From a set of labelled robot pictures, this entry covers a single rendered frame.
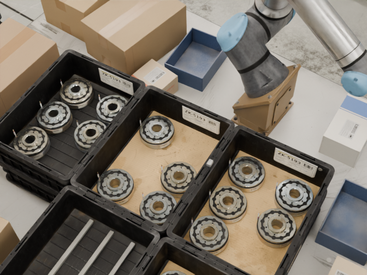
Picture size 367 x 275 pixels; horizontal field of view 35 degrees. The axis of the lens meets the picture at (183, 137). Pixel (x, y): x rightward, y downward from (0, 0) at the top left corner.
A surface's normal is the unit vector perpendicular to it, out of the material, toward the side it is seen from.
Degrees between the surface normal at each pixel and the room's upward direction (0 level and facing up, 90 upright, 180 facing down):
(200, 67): 0
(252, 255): 0
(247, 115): 90
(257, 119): 90
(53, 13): 90
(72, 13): 90
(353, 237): 0
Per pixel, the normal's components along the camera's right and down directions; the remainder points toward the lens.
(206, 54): -0.02, -0.58
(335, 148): -0.52, 0.70
